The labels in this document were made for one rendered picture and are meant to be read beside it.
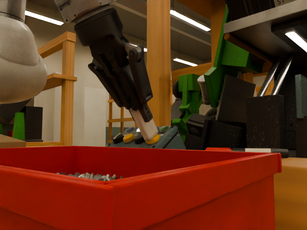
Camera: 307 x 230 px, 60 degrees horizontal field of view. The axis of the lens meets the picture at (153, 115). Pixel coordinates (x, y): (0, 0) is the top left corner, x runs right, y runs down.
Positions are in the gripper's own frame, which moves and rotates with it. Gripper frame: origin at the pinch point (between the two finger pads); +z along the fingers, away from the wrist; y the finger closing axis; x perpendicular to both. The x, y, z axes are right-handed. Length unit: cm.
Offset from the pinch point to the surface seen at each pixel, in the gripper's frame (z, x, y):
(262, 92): 4.6, 16.0, 16.1
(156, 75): 12, 66, -54
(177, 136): 6.5, 4.4, 2.1
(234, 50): -0.7, 30.3, 6.3
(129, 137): 3.5, -0.3, -6.1
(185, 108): 19, 40, -23
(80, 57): 26, 459, -683
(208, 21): 91, 766, -405
